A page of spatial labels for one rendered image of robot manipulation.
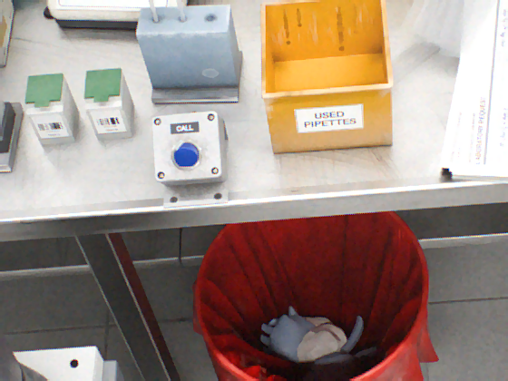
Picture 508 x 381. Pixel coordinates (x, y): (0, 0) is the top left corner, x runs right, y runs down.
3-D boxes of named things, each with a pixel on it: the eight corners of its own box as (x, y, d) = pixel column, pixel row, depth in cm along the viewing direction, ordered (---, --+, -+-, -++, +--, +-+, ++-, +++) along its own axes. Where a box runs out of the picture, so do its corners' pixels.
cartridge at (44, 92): (41, 145, 121) (23, 107, 115) (44, 112, 123) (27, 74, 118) (75, 142, 120) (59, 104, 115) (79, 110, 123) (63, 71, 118)
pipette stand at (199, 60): (152, 103, 122) (133, 44, 114) (160, 58, 126) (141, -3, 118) (238, 102, 121) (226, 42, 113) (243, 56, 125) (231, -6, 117)
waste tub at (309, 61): (271, 156, 116) (260, 97, 108) (270, 63, 124) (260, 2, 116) (395, 147, 115) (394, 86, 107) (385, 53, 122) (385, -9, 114)
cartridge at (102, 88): (97, 141, 120) (82, 102, 115) (100, 108, 123) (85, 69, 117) (132, 138, 120) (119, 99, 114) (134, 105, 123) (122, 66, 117)
